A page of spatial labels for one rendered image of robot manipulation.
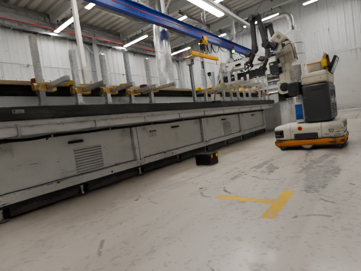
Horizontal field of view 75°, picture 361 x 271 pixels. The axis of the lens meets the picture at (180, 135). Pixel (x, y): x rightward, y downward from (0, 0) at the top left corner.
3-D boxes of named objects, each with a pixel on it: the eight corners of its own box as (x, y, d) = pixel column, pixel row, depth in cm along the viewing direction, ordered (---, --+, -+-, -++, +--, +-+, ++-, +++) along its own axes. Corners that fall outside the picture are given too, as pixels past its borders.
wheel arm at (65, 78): (71, 81, 140) (70, 74, 140) (65, 81, 138) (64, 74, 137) (41, 95, 167) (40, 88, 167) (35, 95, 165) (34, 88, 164)
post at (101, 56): (113, 112, 194) (104, 53, 191) (109, 113, 191) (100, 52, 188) (110, 113, 196) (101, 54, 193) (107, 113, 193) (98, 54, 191)
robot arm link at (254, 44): (252, 13, 276) (255, 15, 285) (247, 15, 280) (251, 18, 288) (255, 51, 279) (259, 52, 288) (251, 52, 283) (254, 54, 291)
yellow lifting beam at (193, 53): (218, 63, 885) (217, 54, 884) (192, 56, 752) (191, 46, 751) (216, 63, 891) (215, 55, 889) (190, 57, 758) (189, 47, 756)
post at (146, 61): (155, 107, 233) (148, 58, 230) (152, 107, 230) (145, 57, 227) (152, 107, 235) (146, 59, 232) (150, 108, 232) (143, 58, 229)
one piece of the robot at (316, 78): (340, 126, 282) (333, 56, 278) (334, 132, 240) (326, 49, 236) (308, 129, 303) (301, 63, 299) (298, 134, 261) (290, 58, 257)
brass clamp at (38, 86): (57, 90, 159) (56, 83, 158) (35, 90, 148) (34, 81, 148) (53, 92, 163) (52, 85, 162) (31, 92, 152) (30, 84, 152)
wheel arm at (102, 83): (107, 85, 160) (106, 79, 159) (103, 85, 157) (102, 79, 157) (75, 97, 187) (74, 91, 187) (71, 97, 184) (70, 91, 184)
